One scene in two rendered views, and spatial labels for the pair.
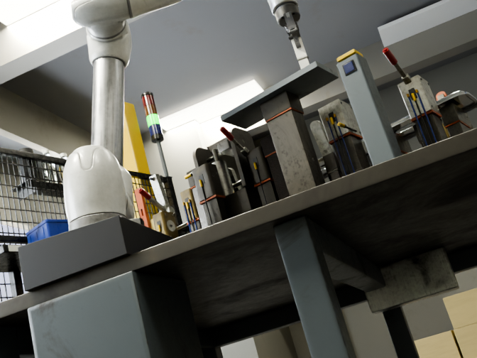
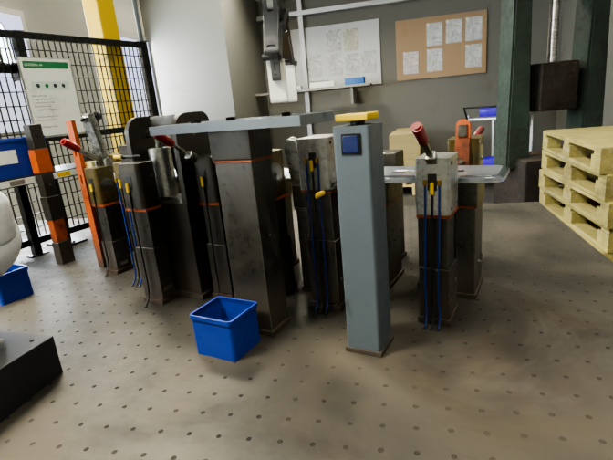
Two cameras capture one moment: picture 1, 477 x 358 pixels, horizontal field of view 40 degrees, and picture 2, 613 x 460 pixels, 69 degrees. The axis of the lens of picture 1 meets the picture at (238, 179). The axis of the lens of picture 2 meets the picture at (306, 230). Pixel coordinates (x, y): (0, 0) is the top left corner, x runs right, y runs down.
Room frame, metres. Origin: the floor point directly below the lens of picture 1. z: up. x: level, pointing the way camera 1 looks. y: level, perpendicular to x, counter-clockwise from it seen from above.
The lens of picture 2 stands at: (0.92, -0.28, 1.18)
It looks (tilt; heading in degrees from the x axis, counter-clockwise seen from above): 16 degrees down; 358
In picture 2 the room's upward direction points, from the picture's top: 5 degrees counter-clockwise
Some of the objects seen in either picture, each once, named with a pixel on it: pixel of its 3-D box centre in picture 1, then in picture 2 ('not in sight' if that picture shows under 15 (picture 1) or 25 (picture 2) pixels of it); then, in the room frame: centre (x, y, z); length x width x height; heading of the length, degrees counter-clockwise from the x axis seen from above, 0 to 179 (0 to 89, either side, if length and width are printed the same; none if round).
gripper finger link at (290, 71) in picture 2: (305, 67); (288, 84); (1.85, -0.30, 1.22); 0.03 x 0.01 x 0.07; 81
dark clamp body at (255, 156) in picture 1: (272, 203); (219, 228); (2.06, -0.09, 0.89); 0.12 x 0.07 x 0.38; 149
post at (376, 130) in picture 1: (375, 128); (364, 242); (1.72, -0.41, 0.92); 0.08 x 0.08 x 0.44; 59
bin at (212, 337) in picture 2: not in sight; (226, 327); (1.78, -0.12, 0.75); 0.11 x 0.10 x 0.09; 59
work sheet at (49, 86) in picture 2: not in sight; (52, 98); (2.88, 0.65, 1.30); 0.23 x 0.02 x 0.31; 149
